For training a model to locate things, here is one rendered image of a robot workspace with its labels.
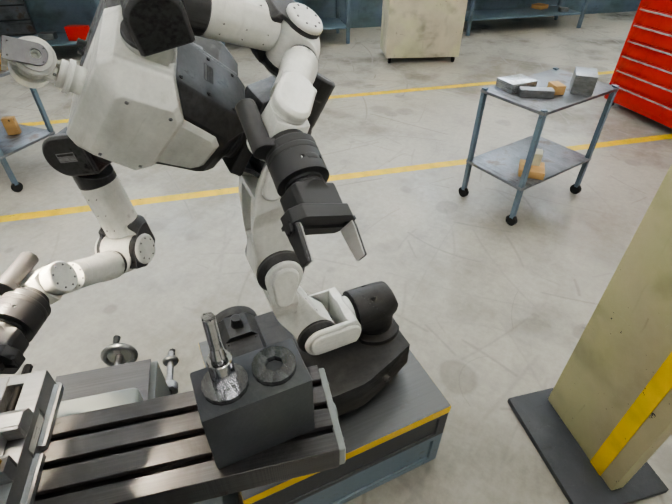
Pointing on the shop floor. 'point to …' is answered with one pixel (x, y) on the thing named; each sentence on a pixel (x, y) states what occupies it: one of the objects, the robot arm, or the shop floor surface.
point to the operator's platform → (371, 442)
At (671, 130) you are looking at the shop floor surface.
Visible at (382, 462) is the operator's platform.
